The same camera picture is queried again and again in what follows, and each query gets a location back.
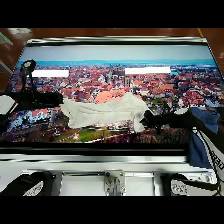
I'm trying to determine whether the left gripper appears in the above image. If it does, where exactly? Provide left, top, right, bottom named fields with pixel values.
left=39, top=91, right=65, bottom=109

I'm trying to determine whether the white garment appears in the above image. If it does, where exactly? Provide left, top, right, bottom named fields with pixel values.
left=59, top=92, right=152, bottom=133

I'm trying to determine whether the blue garment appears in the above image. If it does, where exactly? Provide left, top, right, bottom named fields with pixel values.
left=185, top=106, right=221, bottom=170

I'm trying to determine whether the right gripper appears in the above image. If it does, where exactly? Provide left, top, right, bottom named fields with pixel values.
left=139, top=109, right=168, bottom=130

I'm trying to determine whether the silver frame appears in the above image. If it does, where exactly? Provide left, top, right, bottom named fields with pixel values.
left=0, top=152, right=224, bottom=197

